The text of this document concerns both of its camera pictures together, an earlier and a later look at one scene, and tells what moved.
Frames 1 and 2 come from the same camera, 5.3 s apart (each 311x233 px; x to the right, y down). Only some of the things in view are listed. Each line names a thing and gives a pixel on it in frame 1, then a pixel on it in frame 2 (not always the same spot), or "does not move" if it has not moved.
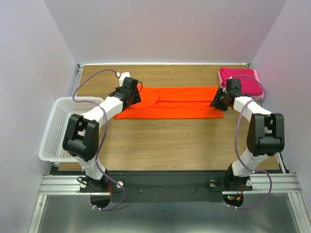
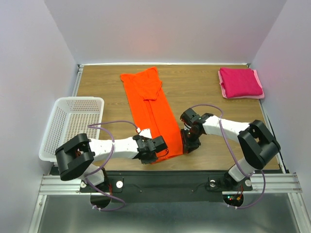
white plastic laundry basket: (51, 149) does not move
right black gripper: (215, 101) -> (187, 144)
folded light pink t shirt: (259, 96) does not move
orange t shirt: (173, 102) -> (151, 109)
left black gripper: (136, 98) -> (152, 159)
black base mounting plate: (164, 186) does not move
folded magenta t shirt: (250, 83) does not move
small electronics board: (234, 200) does not move
